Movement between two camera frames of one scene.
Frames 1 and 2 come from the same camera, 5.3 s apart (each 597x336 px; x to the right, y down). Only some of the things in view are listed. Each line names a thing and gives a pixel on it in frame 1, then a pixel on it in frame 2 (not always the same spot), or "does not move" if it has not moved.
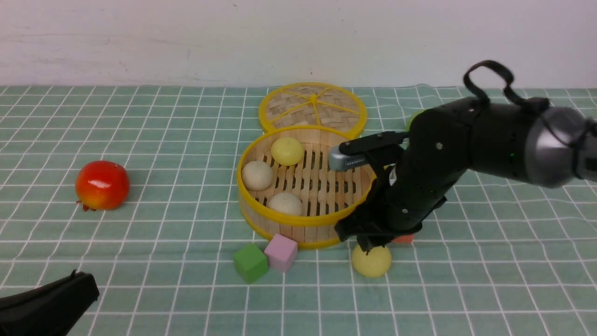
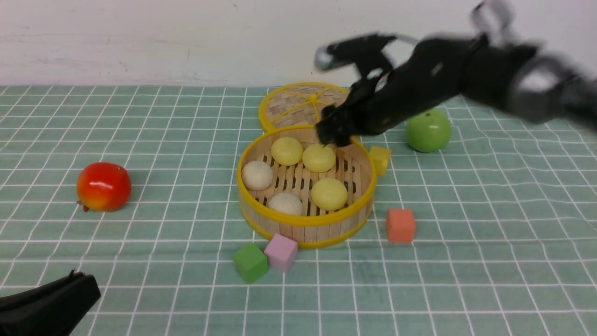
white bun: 286,202 does not move
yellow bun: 377,262 -> 329,194
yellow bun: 287,151 does not move
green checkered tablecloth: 137,186 does not move
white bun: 257,175 does not move
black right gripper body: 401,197 -> 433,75
